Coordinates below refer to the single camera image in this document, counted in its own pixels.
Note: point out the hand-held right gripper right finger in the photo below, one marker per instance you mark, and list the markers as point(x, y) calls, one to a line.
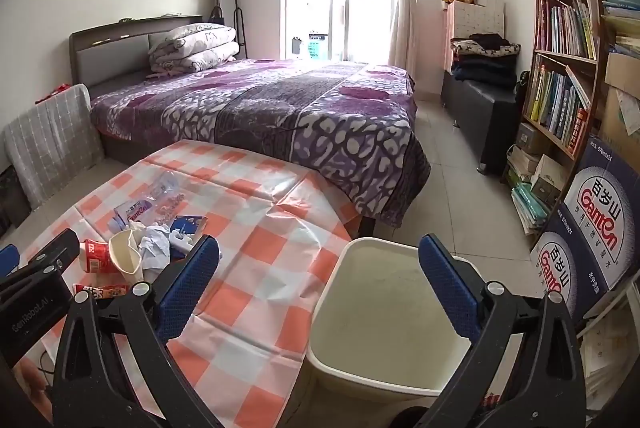
point(450, 288)

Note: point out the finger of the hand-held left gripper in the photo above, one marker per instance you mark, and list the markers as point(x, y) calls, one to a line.
point(52, 248)
point(7, 260)

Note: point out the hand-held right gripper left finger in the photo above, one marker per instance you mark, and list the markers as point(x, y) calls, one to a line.
point(187, 280)

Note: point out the red paper cup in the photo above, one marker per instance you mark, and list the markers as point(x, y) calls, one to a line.
point(97, 255)

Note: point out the white plastic bin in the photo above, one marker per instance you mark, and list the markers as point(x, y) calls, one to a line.
point(380, 308)

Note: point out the white plastic item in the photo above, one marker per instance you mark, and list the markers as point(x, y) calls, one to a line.
point(179, 239)

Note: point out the blue small packet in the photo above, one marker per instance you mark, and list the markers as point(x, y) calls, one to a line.
point(187, 223)

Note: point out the red snack wrapper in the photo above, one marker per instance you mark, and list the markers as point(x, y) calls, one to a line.
point(100, 290)

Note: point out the white paper cup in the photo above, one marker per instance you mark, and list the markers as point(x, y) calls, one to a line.
point(125, 255)

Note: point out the orange checkered tablecloth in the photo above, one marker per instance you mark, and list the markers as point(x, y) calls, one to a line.
point(260, 268)

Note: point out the white red label wrapper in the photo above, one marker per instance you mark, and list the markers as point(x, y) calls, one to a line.
point(131, 214)

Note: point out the clear plastic Ganten wrapper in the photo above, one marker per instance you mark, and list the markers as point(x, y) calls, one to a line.
point(165, 195)

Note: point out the grey checked cushion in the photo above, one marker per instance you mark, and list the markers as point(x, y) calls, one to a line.
point(50, 138)

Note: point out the stack of teal booklets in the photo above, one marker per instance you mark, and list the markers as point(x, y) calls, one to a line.
point(530, 208)

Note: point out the stack of white books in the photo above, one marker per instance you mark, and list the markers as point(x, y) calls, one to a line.
point(520, 165)

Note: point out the white cardboard box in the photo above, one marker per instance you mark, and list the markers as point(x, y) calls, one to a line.
point(550, 175)

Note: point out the red item behind cushion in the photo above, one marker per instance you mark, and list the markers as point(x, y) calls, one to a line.
point(52, 94)

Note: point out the stack of white papers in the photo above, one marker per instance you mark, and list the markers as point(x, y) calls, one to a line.
point(605, 358)

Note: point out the grey storage box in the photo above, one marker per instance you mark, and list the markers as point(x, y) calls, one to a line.
point(532, 137)

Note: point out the black bench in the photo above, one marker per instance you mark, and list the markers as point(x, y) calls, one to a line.
point(480, 108)

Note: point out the bed with purple bedspread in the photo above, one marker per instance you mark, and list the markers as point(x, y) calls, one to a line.
point(280, 108)

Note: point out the grey bed headboard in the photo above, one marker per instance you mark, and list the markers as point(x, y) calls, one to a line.
point(110, 53)

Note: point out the row of thick textbooks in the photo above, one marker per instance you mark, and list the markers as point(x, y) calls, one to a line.
point(555, 103)

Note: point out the stack of folded clothes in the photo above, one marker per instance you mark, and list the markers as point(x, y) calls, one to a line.
point(485, 63)

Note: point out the folded white patterned quilt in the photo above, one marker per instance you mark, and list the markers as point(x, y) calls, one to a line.
point(192, 45)

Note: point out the black coat rack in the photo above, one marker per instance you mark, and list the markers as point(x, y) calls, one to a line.
point(241, 25)

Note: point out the black hanging bag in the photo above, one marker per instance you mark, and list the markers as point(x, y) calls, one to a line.
point(216, 15)

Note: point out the green crate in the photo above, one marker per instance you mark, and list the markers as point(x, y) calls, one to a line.
point(314, 45)

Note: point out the brown cardboard box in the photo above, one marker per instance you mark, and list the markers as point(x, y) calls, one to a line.
point(620, 73)

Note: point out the row of thin colourful books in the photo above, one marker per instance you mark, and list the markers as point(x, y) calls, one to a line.
point(565, 25)

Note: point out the stack of papers and folders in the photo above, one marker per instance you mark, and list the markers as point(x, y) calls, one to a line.
point(622, 8)

